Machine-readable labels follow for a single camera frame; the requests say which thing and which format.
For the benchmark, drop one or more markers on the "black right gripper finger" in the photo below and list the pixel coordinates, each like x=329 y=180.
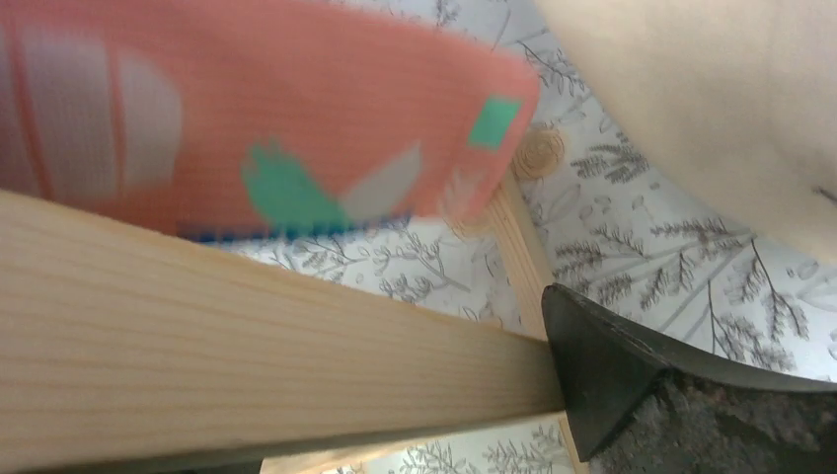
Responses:
x=638 y=401

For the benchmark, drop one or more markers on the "pink patterned sock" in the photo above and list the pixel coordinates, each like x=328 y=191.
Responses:
x=239 y=120

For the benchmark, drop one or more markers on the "wooden clothes rack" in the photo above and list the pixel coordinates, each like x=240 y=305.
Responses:
x=126 y=350

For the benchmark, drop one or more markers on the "floral patterned mat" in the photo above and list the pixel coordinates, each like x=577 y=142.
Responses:
x=611 y=224

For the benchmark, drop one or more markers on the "beige cloth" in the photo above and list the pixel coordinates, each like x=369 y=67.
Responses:
x=734 y=101

